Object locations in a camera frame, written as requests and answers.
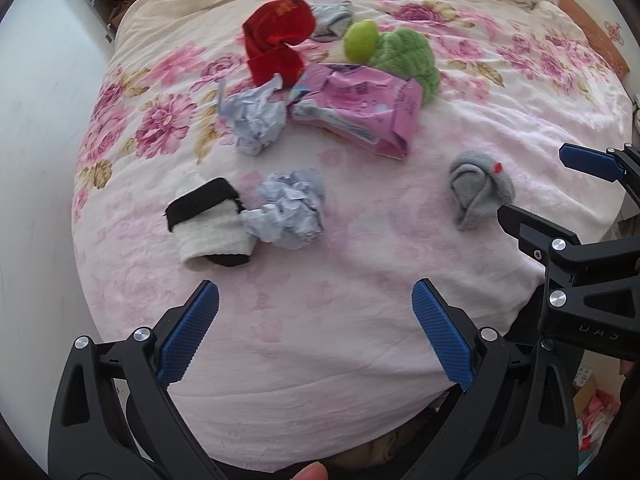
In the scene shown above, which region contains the green apple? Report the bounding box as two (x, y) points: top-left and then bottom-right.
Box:
(344, 20), (382, 63)

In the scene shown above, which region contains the green fuzzy sock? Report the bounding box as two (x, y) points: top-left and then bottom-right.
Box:
(370, 27), (441, 106)

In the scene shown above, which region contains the brown wooden headboard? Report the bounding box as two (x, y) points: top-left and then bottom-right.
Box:
(530, 0), (631, 76)

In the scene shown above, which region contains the grey sock red mark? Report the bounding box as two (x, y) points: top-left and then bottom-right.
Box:
(448, 150), (516, 231)

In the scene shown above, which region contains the pink floral blanket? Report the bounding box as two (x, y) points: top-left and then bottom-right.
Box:
(72, 0), (633, 461)

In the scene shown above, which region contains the pink wipes packet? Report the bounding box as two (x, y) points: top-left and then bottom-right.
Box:
(290, 62), (423, 161)

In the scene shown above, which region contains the light grey sock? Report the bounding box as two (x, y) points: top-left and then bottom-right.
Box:
(310, 1), (355, 43)

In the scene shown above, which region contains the white paper ball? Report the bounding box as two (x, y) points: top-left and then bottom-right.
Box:
(240, 169), (326, 250)
(216, 74), (290, 157)

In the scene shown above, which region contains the white and black sock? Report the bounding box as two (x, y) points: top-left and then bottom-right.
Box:
(166, 177), (256, 268)

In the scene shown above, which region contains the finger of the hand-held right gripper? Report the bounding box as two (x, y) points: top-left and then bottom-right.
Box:
(497, 202), (640, 313)
(559, 142), (640, 196)

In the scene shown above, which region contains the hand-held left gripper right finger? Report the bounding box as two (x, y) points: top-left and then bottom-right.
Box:
(402, 279), (581, 480)

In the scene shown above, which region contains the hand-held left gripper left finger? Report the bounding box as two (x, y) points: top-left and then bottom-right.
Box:
(47, 280), (228, 480)

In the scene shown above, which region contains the person's left hand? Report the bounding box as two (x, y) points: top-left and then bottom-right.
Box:
(289, 462), (329, 480)

